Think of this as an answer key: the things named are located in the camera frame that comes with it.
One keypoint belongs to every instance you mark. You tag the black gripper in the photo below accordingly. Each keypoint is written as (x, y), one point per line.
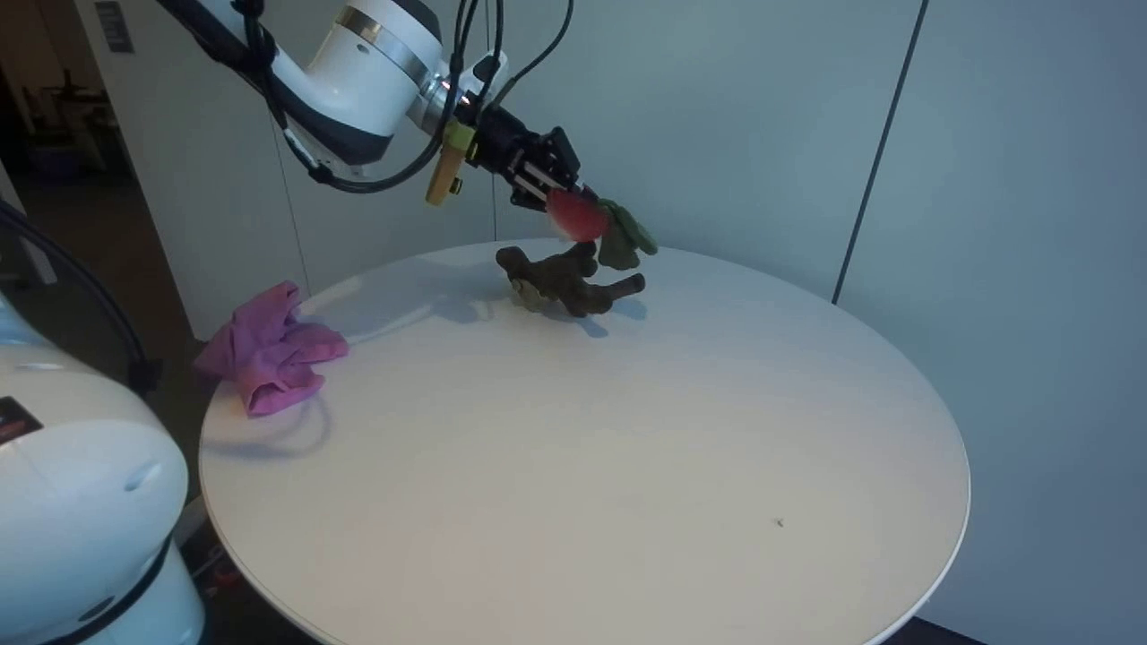
(508, 139)

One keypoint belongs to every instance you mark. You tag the small grey wall sign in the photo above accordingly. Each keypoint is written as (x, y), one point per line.
(115, 27)

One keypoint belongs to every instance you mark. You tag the red turnip plush toy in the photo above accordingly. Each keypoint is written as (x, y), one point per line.
(574, 217)

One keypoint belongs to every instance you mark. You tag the brown moose plush toy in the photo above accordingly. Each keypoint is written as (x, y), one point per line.
(558, 280)

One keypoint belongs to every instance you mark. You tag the slanted white furniture leg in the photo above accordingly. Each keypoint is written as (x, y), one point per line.
(31, 246)

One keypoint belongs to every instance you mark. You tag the pink shirt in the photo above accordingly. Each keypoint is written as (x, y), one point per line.
(272, 352)

